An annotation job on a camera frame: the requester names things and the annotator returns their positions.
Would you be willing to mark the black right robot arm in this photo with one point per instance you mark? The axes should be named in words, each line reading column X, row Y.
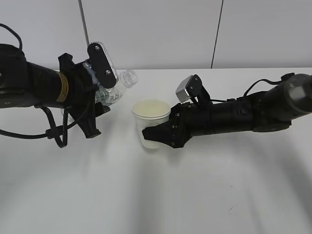
column 265, row 111

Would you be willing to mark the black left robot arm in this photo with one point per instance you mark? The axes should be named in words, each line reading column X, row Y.
column 25, row 84

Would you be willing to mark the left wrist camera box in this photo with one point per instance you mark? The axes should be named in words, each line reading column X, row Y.
column 102, row 65

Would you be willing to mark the white paper cup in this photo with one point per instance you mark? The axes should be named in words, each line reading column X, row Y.
column 150, row 113

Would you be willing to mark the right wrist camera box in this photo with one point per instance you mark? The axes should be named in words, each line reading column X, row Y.
column 192, row 89

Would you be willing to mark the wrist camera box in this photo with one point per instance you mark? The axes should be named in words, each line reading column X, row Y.
column 102, row 65
column 192, row 89

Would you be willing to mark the clear green-label water bottle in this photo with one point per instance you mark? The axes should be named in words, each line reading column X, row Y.
column 109, row 96

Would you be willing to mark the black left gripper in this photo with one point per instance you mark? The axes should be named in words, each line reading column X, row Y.
column 80, row 103

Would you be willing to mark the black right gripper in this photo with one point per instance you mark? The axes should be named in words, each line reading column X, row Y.
column 186, row 121

